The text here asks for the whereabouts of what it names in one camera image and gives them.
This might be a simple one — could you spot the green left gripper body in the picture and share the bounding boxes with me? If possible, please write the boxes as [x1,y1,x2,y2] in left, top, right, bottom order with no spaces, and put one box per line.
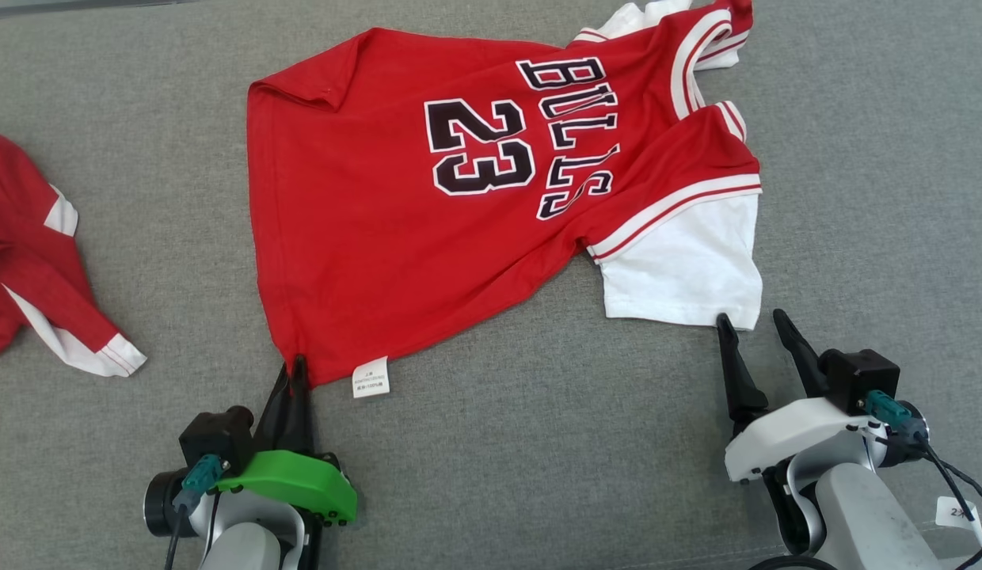
[214,450,359,527]

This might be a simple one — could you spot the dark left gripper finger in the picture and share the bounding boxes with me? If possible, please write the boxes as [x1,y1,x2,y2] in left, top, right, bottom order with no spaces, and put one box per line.
[284,354,316,457]
[253,364,296,457]

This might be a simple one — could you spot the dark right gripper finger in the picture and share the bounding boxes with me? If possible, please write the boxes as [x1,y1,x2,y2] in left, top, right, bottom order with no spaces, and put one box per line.
[715,313,770,435]
[772,309,830,398]

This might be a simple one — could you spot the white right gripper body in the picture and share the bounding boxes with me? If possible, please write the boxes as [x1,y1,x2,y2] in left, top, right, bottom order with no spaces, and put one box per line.
[725,396,892,484]

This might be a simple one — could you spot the red Bulls 23 jersey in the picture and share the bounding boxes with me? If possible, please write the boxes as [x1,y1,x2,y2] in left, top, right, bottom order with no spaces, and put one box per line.
[245,0,765,398]

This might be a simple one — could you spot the red shorts white stripes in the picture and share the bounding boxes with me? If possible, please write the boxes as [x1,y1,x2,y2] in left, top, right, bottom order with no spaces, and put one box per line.
[0,132,148,378]

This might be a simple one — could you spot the small white paper label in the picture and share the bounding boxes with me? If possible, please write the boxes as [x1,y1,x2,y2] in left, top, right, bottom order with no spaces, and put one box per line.
[934,496,979,531]

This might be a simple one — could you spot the grey fabric sofa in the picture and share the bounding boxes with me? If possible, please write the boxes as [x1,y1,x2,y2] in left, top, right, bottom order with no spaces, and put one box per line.
[0,0,982,570]

